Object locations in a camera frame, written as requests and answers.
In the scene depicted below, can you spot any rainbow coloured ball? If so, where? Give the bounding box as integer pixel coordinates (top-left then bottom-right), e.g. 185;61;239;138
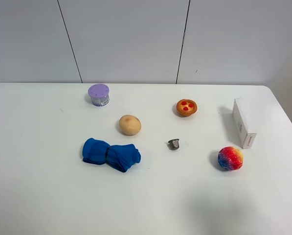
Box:
218;146;244;171

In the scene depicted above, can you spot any blue bundled cloth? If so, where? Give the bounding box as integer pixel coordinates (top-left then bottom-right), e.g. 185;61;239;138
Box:
82;138;141;173

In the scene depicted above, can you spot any toy fruit tart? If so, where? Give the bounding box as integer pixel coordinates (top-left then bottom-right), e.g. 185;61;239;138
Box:
176;99;198;117

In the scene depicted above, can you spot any purple lidded round container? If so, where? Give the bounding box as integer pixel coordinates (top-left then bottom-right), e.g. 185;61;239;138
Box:
88;84;110;107

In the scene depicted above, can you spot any white cardboard box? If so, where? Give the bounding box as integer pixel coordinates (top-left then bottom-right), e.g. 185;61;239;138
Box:
232;97;257;149

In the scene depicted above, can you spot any small grey metal cup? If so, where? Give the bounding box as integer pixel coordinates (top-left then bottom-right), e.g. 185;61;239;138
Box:
168;139;180;150

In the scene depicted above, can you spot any beige potato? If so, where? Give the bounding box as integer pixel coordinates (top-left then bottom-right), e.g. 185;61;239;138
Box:
119;115;141;136

